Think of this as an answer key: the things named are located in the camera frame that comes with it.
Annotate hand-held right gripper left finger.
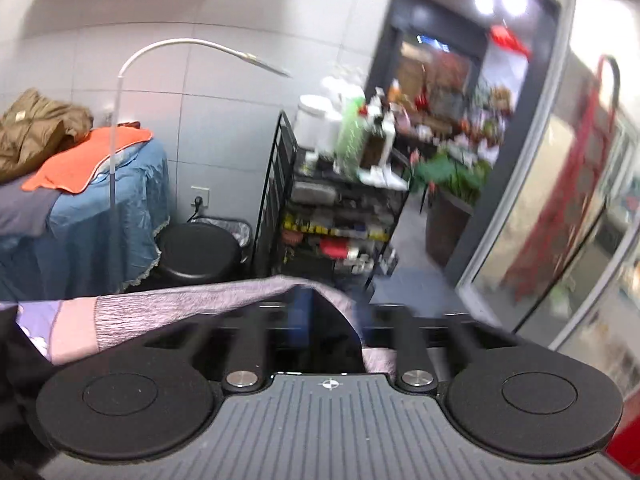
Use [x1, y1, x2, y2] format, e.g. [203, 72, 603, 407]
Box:
[144, 286, 314, 394]

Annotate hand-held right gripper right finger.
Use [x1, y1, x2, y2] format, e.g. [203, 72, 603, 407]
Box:
[360, 304, 520, 394]

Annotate black zip jacket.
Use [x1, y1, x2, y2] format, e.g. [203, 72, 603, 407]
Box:
[0, 284, 365, 480]

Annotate black round trash can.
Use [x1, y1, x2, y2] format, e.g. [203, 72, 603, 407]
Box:
[153, 216, 252, 292]

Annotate pink heathered cloth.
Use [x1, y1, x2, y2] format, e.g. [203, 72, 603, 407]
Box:
[50, 275, 398, 376]

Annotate green potted plant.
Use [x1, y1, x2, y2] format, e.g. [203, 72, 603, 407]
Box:
[409, 152, 493, 267]

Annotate green plastic bottle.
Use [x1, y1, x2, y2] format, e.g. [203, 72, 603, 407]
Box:
[336, 98, 372, 182]

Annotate large white jar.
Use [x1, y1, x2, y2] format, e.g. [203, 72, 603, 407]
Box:
[294, 94, 335, 152]

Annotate white framed glass door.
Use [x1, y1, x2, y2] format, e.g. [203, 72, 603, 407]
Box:
[454, 0, 640, 391]

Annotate blue covered massage bed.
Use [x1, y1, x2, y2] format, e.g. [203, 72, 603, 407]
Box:
[0, 139, 172, 303]

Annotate shop shelf of goods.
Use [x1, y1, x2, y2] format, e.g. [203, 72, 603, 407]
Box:
[389, 40, 516, 161]

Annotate orange towel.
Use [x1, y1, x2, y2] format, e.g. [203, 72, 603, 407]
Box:
[21, 126, 154, 194]

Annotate red hand truck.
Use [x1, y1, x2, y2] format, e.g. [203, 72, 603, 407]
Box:
[502, 54, 622, 306]

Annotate white gooseneck floor lamp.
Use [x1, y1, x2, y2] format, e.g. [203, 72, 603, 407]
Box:
[109, 38, 292, 286]

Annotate purple floral bed sheet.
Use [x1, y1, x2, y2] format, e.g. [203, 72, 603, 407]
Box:
[15, 300, 63, 358]

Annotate red object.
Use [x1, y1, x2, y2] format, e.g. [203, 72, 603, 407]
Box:
[602, 432, 640, 477]

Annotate grey cloth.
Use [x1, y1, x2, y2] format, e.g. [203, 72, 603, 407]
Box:
[0, 179, 62, 237]

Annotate red hanging decoration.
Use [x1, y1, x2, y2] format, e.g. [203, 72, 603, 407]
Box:
[489, 24, 532, 60]

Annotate brown padded jacket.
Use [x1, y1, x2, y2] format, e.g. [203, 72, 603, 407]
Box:
[0, 88, 95, 184]

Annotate black wire rack cart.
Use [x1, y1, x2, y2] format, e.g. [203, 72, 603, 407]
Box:
[252, 110, 412, 292]

